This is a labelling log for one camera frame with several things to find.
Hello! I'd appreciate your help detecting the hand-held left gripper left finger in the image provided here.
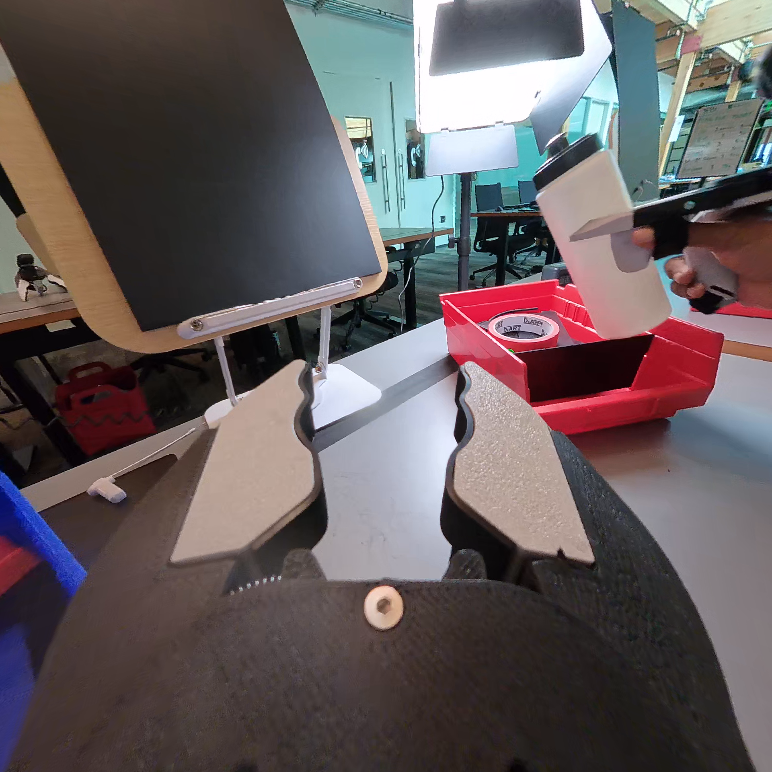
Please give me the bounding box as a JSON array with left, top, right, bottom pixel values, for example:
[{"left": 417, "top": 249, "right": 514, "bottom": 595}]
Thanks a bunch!
[{"left": 169, "top": 360, "right": 324, "bottom": 568}]

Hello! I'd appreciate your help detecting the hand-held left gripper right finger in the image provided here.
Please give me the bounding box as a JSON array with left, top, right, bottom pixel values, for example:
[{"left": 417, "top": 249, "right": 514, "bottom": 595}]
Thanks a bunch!
[{"left": 445, "top": 362, "right": 597, "bottom": 566}]

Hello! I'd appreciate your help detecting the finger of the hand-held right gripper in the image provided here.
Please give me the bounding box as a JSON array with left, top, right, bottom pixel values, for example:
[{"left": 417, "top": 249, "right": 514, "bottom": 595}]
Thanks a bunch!
[
  {"left": 611, "top": 231, "right": 656, "bottom": 273},
  {"left": 569, "top": 208, "right": 638, "bottom": 243}
]

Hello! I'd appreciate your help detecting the white bottle with black cap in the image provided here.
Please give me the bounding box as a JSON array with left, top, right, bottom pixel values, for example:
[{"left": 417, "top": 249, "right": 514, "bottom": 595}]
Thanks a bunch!
[{"left": 532, "top": 134, "right": 672, "bottom": 340}]

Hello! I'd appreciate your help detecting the red plastic bin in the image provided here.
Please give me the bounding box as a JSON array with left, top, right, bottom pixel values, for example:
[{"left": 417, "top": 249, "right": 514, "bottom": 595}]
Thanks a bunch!
[{"left": 439, "top": 279, "right": 725, "bottom": 436}]

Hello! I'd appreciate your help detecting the blue plastic bin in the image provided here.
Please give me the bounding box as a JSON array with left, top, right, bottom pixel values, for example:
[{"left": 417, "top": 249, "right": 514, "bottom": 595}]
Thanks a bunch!
[{"left": 0, "top": 470, "right": 88, "bottom": 604}]

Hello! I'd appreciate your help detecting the person's right hand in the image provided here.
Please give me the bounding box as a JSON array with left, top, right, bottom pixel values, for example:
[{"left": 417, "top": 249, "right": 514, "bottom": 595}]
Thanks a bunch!
[{"left": 630, "top": 207, "right": 772, "bottom": 310}]

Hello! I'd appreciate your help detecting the whiteboard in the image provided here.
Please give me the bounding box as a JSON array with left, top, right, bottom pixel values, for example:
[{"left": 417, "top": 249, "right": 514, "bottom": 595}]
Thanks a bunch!
[{"left": 675, "top": 98, "right": 768, "bottom": 180}]

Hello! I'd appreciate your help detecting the black office chair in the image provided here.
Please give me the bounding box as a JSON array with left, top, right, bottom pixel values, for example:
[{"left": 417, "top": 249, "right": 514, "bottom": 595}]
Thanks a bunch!
[{"left": 472, "top": 181, "right": 545, "bottom": 287}]

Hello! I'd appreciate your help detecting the black bin divider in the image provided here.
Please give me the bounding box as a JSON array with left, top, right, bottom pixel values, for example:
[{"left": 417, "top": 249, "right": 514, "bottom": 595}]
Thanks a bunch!
[{"left": 517, "top": 335, "right": 655, "bottom": 404}]

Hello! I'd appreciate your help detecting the pink tape roll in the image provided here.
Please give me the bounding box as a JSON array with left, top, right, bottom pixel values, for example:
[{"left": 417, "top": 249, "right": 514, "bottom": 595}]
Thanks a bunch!
[{"left": 487, "top": 312, "right": 562, "bottom": 353}]

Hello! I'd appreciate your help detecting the light stand pole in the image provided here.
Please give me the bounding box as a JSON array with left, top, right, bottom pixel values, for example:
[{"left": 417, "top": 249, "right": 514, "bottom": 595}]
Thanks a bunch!
[{"left": 455, "top": 172, "right": 478, "bottom": 292}]

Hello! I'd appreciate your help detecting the red bin on floor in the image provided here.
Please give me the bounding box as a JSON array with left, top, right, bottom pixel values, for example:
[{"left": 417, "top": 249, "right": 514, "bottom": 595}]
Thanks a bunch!
[{"left": 55, "top": 362, "right": 156, "bottom": 457}]

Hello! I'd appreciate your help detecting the studio light panel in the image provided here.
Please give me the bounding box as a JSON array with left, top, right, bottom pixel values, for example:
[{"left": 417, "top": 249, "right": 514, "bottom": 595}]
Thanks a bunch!
[{"left": 413, "top": 0, "right": 614, "bottom": 177}]

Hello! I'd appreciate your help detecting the wooden desk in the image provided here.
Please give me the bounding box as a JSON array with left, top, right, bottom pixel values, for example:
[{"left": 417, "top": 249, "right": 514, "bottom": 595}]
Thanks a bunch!
[{"left": 380, "top": 226, "right": 454, "bottom": 329}]

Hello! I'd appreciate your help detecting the small black white device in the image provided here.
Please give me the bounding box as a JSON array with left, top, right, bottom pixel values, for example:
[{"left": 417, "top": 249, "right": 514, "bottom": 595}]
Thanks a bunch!
[{"left": 13, "top": 253, "right": 69, "bottom": 302}]

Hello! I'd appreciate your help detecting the white cable plug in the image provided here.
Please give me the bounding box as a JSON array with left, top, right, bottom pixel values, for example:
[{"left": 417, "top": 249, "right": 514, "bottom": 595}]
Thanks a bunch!
[{"left": 87, "top": 422, "right": 201, "bottom": 503}]

